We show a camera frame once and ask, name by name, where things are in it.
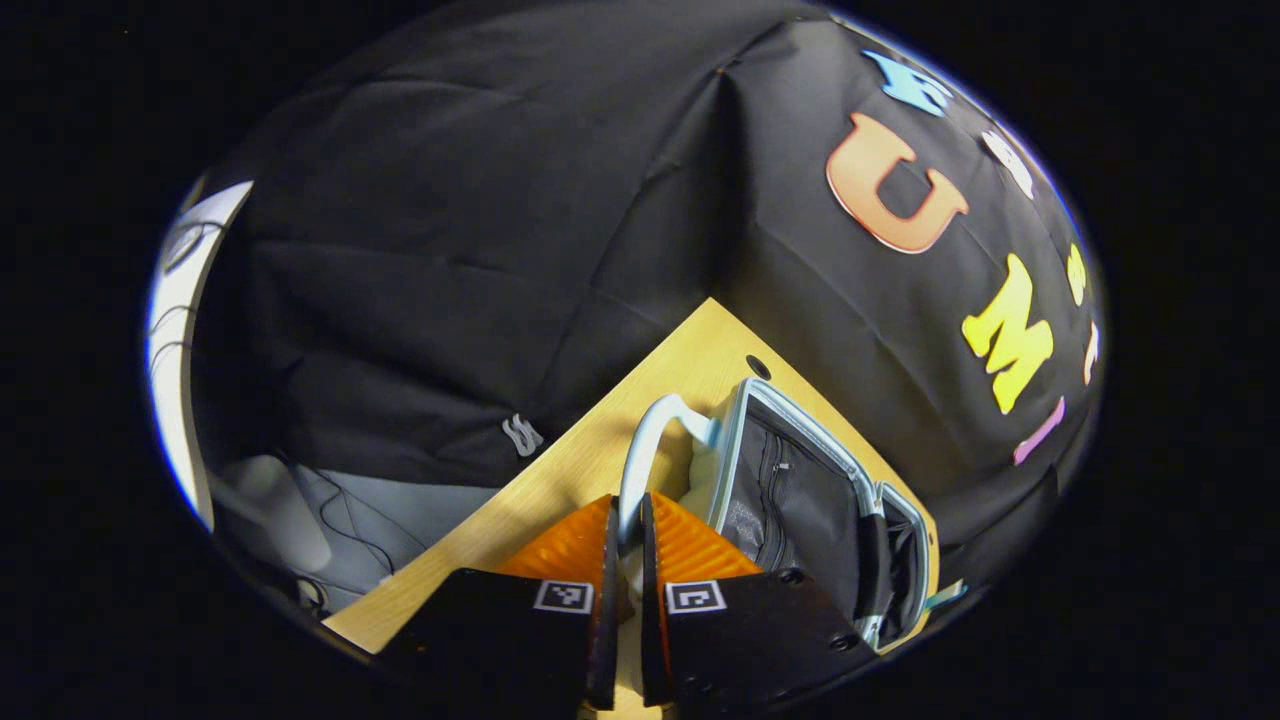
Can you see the white plastic object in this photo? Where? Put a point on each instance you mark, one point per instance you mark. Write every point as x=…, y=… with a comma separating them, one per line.
x=275, y=505

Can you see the teal blue skin care tube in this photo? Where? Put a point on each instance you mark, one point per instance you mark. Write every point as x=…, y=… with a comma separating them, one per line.
x=945, y=597

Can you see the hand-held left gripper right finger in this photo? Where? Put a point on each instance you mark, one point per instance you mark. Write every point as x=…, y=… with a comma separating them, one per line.
x=650, y=650

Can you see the light blue suitcase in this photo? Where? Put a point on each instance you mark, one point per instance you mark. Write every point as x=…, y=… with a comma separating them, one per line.
x=800, y=500

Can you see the white plastic clip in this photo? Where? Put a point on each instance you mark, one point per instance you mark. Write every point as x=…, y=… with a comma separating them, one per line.
x=522, y=435

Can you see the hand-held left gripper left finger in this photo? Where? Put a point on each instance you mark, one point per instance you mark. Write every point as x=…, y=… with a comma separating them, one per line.
x=607, y=650

